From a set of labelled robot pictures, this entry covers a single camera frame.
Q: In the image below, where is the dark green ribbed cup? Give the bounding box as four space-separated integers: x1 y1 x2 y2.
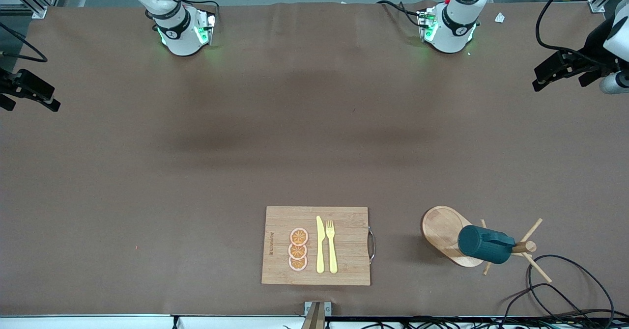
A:
458 225 516 265

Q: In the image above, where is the wooden mug rack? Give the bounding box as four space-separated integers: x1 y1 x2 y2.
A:
422 205 552 283

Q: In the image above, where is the wooden cutting board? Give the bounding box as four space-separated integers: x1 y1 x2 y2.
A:
261 206 376 286

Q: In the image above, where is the yellow plastic fork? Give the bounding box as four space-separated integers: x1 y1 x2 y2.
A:
326 220 339 274

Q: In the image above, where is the yellow plastic knife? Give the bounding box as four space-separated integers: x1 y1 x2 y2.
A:
316 216 325 274

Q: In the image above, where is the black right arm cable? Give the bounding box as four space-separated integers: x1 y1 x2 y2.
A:
0 22 48 63

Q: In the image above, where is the black looped cable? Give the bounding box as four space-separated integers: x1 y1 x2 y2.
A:
501 283 598 329
527 254 616 329

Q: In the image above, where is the black cable bundle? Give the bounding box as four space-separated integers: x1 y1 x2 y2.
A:
329 316 629 329

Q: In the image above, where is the metal bracket with brown bar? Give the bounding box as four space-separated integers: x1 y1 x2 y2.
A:
301 301 332 329

